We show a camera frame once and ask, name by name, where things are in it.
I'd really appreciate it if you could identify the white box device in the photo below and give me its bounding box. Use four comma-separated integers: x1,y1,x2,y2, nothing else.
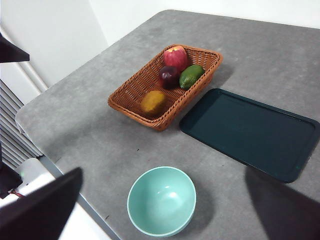
12,156,58,201

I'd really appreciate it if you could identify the brown kiwi fruit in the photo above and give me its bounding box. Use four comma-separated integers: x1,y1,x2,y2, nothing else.
140,90,168,118

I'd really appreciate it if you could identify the dark rectangular tray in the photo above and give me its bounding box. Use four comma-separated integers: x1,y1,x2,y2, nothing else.
178,87,320,185

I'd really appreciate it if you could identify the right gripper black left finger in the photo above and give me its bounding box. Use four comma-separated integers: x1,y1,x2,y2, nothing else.
0,166,84,240

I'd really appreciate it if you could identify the black device block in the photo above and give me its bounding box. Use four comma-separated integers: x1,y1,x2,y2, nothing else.
0,159,23,200

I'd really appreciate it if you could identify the green avocado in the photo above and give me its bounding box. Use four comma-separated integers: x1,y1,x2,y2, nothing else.
178,64,206,91

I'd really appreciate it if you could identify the teal ribbed bowl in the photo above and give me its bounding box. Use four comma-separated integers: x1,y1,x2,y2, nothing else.
126,165,198,238

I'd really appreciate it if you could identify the red wire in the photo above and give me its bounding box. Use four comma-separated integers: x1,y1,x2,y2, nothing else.
9,189,26,200

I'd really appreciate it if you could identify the red apple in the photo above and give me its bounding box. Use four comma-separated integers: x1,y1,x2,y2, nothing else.
162,45,189,73

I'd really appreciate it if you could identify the grey ribbed panel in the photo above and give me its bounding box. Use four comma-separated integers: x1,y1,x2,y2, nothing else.
0,79,45,169

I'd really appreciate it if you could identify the dark purple plum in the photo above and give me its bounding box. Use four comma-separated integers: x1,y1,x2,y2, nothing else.
159,65,181,90

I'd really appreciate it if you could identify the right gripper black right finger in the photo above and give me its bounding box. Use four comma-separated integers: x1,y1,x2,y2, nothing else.
244,164,320,240

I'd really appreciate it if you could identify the brown wicker basket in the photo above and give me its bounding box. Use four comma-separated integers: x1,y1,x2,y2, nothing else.
107,44,224,132

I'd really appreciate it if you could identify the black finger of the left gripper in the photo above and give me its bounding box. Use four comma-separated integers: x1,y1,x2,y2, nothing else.
0,31,31,64

